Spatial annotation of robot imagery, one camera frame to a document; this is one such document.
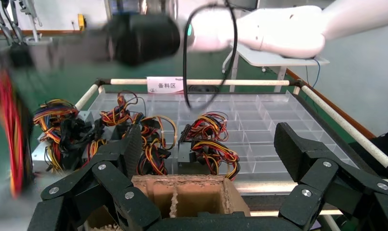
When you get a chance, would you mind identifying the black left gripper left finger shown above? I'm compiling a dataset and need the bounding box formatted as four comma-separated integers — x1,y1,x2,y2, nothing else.
40,123,163,231

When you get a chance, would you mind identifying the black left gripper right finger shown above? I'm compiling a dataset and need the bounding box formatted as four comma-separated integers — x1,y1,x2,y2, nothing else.
273,122,388,231

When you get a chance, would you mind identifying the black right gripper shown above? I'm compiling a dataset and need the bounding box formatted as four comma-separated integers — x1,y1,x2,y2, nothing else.
106,13,182,67

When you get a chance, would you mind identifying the power supply with colourful cables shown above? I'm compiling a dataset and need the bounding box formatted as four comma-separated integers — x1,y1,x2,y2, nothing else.
0,64,34,200
100,90,143,128
177,111,241,182
33,98,105,174
130,115,179,177

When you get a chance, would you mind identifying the clear compartment tray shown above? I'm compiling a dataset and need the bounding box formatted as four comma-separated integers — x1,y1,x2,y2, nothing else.
31,90,360,182

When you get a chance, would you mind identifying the white sign with Chinese text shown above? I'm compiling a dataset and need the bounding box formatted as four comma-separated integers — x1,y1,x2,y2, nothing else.
147,76,185,95

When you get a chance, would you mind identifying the cardboard box with dividers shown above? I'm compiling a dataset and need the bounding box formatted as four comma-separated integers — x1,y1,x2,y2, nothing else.
85,174,250,231

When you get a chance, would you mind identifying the white folding table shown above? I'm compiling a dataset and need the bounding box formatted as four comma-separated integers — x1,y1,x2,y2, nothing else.
222,43,330,94

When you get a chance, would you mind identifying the person in dark clothes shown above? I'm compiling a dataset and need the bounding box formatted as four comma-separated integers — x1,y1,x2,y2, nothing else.
349,129,388,179

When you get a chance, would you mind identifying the grey metal stand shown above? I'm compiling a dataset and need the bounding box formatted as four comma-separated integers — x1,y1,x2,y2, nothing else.
20,0,52,45

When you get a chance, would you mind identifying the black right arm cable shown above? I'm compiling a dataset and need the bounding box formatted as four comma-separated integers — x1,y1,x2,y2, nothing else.
182,0,239,110

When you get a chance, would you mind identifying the yellow wall box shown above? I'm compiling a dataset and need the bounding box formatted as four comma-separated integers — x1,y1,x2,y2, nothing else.
77,13,87,32

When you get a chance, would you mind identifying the black coiled hose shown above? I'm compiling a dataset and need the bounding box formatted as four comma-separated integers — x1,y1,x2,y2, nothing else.
187,84,220,94

